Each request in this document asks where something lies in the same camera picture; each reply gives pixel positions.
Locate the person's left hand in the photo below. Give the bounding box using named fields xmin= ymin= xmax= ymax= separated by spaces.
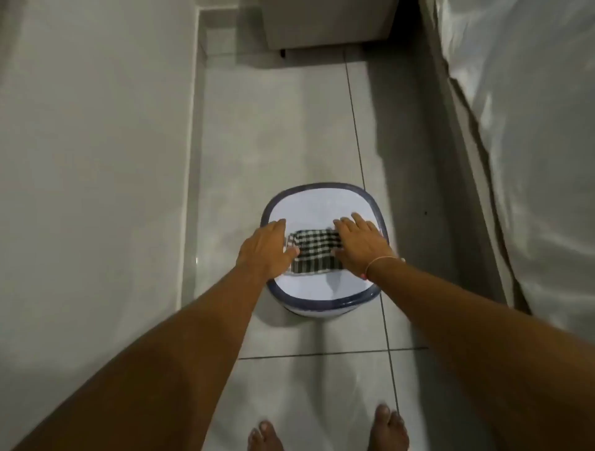
xmin=236 ymin=219 xmax=301 ymax=282

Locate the person's right hand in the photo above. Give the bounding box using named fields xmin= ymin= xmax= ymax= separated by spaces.
xmin=330 ymin=212 xmax=401 ymax=281

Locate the black white checkered cloth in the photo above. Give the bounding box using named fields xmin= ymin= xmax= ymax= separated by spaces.
xmin=284 ymin=229 xmax=346 ymax=276

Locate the person's left forearm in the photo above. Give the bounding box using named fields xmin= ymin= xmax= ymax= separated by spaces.
xmin=11 ymin=263 xmax=276 ymax=451

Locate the person's right forearm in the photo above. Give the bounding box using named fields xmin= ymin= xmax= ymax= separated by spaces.
xmin=366 ymin=257 xmax=595 ymax=451

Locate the white blue-rimmed laundry basket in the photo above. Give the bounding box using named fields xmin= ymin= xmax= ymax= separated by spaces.
xmin=259 ymin=182 xmax=390 ymax=319

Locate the person's right foot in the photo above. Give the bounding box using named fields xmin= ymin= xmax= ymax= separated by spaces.
xmin=368 ymin=404 xmax=410 ymax=451

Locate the person's foot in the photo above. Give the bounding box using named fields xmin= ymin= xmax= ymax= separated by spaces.
xmin=247 ymin=420 xmax=284 ymax=451
xmin=368 ymin=404 xmax=410 ymax=451

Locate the person's left foot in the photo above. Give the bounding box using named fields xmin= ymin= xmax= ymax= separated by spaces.
xmin=247 ymin=420 xmax=284 ymax=451

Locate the white bed sheet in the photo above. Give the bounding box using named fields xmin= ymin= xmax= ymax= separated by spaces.
xmin=434 ymin=0 xmax=595 ymax=345

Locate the grey cabinet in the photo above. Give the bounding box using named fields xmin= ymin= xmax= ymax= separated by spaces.
xmin=259 ymin=0 xmax=401 ymax=52

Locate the thin string bracelet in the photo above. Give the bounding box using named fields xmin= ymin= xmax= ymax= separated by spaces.
xmin=364 ymin=255 xmax=406 ymax=280

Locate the grey bed frame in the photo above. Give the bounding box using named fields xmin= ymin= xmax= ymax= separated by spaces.
xmin=417 ymin=0 xmax=531 ymax=317

